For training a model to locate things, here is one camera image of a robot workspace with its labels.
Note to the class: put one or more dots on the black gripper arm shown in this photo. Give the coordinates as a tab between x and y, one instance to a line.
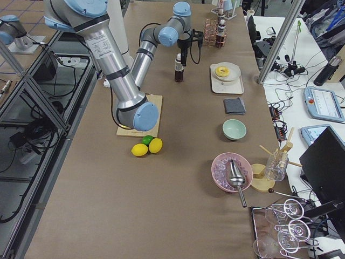
183	45

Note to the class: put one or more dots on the tea bottle white cap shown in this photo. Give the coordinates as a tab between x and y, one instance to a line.
179	69

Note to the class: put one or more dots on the tea bottle in rack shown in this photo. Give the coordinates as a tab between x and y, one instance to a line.
220	33

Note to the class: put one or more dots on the cream rectangular serving tray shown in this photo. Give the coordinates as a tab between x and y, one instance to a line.
227	87

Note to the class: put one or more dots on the white round plate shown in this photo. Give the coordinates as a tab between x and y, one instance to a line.
234	71

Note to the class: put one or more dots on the wooden cutting board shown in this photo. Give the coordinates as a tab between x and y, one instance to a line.
151	112

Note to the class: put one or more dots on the grey folded cloth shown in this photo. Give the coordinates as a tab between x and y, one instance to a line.
234	106

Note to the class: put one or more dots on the mint green bowl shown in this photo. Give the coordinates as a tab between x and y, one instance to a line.
234	129

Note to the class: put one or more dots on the green lime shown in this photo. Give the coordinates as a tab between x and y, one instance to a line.
146	140

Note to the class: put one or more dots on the yellow lemon near board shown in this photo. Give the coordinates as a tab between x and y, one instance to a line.
155	145

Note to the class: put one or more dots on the yellow lemon outer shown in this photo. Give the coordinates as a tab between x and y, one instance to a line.
139	150

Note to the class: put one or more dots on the pink ice bucket bowl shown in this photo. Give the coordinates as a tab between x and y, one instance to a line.
218	170

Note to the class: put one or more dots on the steel ice scoop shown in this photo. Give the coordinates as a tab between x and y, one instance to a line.
236	179

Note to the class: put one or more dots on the glass mug on stand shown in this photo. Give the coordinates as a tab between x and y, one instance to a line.
276	165

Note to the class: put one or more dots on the black thermos bottle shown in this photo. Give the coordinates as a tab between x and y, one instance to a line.
328	71

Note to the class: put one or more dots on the blue teach pendant tablet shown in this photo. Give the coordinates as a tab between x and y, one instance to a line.
323	104

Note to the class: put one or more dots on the wooden cup stand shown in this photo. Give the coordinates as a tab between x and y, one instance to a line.
260	182

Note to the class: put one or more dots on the black monitor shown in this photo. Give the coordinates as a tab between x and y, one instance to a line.
323	166

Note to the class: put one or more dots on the copper wire bottle rack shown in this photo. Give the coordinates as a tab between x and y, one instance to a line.
210	32

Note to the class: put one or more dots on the glazed ring donut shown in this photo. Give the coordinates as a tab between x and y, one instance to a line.
222	71

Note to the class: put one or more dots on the aluminium frame post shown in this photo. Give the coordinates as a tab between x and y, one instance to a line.
280	39

